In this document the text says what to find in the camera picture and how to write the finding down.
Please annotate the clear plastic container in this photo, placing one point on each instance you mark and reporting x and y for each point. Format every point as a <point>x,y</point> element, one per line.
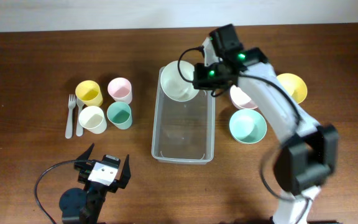
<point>184,131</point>

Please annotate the white plastic fork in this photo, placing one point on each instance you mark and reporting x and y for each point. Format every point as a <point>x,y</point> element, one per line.
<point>69,124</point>

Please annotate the pink cup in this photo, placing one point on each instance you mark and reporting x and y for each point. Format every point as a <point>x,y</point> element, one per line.
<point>120,89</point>

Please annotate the white plastic spoon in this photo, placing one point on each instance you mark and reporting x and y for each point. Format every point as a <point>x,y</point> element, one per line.
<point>79,128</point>

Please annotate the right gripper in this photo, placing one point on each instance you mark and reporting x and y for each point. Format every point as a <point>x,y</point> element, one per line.
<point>199,79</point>

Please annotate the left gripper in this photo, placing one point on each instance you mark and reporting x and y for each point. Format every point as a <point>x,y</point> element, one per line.
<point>124,177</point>

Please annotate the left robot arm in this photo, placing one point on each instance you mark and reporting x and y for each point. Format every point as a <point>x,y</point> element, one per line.
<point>83,205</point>

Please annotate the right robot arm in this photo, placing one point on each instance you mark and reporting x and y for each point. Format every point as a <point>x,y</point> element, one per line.
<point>307,153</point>

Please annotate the yellow cup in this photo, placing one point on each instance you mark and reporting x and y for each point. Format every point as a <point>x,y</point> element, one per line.
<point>89,92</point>

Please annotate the green bowl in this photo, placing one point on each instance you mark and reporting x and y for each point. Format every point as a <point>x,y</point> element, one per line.
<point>247,126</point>

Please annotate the cream white cup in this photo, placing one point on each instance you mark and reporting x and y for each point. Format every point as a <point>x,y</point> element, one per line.
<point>92,118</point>

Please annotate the white bowl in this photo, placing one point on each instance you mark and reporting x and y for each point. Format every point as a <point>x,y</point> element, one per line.
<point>174,86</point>

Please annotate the yellow bowl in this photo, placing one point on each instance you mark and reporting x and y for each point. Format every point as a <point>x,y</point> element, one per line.
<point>294,85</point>

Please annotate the pink bowl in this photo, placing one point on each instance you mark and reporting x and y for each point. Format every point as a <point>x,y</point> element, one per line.
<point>241,100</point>

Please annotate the green cup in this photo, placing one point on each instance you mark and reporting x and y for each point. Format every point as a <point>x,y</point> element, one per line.
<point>120,115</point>

